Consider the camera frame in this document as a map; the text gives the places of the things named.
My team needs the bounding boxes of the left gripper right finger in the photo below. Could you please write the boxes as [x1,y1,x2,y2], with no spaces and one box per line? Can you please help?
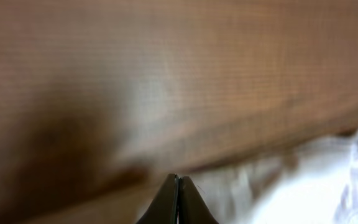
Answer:
[178,176,218,224]

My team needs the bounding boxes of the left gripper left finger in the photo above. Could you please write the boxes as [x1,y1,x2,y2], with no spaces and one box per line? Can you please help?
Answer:
[136,174,179,224]

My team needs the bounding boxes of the beige shorts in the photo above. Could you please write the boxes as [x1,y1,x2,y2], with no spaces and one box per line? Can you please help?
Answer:
[177,130,358,223]

